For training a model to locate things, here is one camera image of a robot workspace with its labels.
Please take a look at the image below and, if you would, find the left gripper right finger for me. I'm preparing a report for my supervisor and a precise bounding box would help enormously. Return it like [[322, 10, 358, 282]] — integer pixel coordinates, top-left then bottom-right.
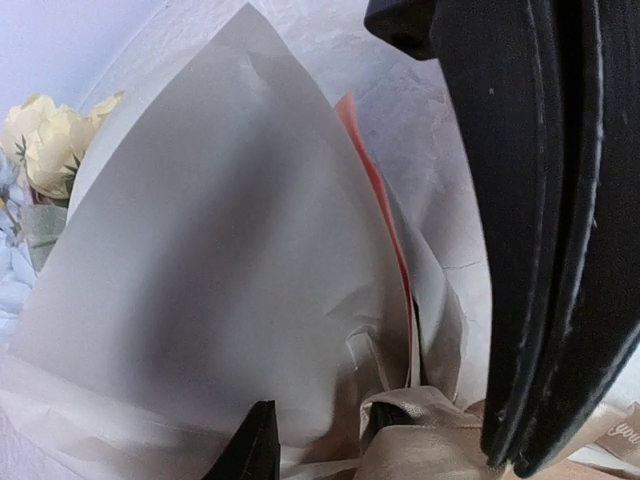
[[369, 402, 410, 430]]

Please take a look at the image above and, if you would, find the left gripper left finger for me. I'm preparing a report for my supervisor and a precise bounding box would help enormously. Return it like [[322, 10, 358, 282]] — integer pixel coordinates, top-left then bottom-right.
[[202, 400, 280, 480]]

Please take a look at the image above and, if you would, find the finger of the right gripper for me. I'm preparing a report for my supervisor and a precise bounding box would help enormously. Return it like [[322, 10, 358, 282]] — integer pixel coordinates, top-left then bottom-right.
[[510, 1, 639, 478], [430, 1, 603, 466]]

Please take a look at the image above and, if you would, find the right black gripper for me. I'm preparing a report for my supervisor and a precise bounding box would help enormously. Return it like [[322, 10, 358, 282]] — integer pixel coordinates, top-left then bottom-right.
[[364, 0, 437, 61]]

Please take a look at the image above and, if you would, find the brown ribbon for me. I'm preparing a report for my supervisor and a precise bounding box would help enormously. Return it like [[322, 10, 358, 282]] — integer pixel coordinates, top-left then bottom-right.
[[319, 384, 640, 480]]

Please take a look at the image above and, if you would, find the pink wrapping paper sheet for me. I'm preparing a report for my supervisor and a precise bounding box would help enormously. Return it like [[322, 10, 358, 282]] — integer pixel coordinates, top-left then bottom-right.
[[1, 3, 489, 479]]

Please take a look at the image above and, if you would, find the blue fake flower stem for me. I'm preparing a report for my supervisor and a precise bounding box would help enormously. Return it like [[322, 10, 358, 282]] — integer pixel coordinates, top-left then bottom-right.
[[1, 152, 36, 347]]

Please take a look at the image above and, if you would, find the yellow fake flower stem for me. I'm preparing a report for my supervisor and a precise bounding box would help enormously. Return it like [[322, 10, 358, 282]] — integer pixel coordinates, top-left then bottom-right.
[[1, 91, 124, 202]]

